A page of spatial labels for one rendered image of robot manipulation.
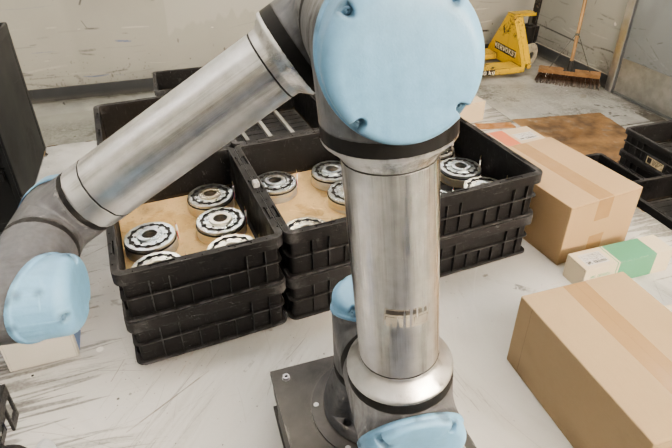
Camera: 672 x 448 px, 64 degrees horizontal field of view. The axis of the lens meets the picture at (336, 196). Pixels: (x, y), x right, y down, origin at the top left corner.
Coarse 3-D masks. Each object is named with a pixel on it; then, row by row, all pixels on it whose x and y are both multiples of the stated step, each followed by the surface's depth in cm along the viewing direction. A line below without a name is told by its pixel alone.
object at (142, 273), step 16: (240, 160) 124; (256, 192) 112; (272, 224) 102; (112, 240) 98; (256, 240) 98; (272, 240) 98; (112, 256) 94; (192, 256) 94; (208, 256) 94; (224, 256) 96; (240, 256) 97; (112, 272) 90; (128, 272) 90; (144, 272) 91; (160, 272) 92; (176, 272) 93
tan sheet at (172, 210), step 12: (144, 204) 126; (156, 204) 126; (168, 204) 126; (180, 204) 126; (132, 216) 122; (144, 216) 122; (156, 216) 122; (168, 216) 122; (180, 216) 122; (192, 216) 122; (120, 228) 118; (132, 228) 118; (180, 228) 118; (192, 228) 118; (180, 240) 114; (192, 240) 114; (180, 252) 111; (192, 252) 111; (132, 264) 108
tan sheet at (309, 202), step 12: (300, 180) 136; (300, 192) 131; (312, 192) 131; (324, 192) 131; (276, 204) 126; (288, 204) 126; (300, 204) 126; (312, 204) 126; (324, 204) 126; (288, 216) 122; (300, 216) 122; (312, 216) 122; (324, 216) 122; (336, 216) 122
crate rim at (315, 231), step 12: (312, 132) 136; (240, 144) 130; (252, 144) 130; (264, 144) 132; (240, 156) 125; (252, 168) 120; (264, 192) 112; (276, 216) 104; (288, 228) 101; (300, 228) 101; (312, 228) 101; (324, 228) 102; (336, 228) 103; (288, 240) 100; (300, 240) 101
